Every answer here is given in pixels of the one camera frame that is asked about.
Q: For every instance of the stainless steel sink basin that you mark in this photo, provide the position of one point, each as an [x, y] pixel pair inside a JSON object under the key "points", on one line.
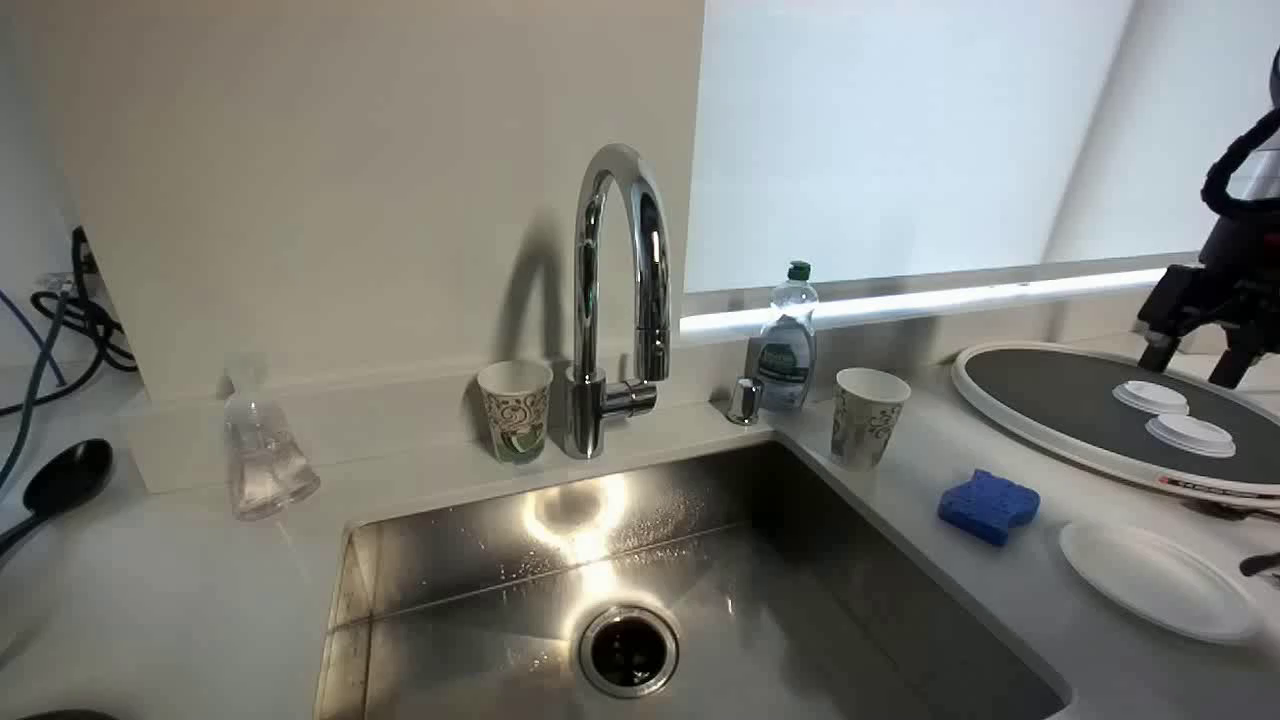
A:
{"points": [[802, 575]]}

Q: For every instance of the blue sponge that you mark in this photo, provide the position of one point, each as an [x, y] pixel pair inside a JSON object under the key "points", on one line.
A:
{"points": [[990, 507]]}

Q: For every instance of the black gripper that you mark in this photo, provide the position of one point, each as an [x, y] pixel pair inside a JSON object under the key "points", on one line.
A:
{"points": [[1242, 285]]}

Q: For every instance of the round white-rimmed grey tray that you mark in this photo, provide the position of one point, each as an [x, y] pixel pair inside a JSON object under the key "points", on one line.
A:
{"points": [[1043, 394]]}

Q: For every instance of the patterned paper cup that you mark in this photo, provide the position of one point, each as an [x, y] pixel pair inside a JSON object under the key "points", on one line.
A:
{"points": [[513, 406], [869, 416]]}

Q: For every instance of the black sink drain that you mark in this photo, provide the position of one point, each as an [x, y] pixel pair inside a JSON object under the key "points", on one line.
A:
{"points": [[625, 650]]}

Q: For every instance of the green-capped dish soap bottle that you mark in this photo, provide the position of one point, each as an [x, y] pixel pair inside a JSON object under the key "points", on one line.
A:
{"points": [[784, 350]]}

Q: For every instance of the white plate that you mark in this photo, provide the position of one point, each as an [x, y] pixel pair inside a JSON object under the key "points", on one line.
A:
{"points": [[1157, 581]]}

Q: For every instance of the black ladle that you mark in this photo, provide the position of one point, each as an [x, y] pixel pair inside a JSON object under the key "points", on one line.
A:
{"points": [[64, 477]]}

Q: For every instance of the white window blind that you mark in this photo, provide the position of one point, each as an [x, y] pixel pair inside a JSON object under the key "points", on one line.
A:
{"points": [[904, 135]]}

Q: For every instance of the small chrome sink button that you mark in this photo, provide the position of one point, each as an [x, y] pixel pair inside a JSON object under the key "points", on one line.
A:
{"points": [[741, 400]]}

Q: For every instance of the clear soap dispenser bottle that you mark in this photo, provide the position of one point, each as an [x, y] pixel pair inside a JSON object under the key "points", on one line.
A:
{"points": [[264, 461]]}

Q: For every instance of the small white round lid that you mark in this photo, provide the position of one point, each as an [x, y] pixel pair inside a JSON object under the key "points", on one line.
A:
{"points": [[1151, 394], [1189, 435]]}

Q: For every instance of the black plastic spoon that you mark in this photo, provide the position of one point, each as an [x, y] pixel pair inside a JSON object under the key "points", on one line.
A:
{"points": [[1262, 564]]}

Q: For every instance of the chrome gooseneck faucet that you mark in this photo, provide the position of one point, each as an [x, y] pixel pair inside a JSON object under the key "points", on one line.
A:
{"points": [[587, 265]]}

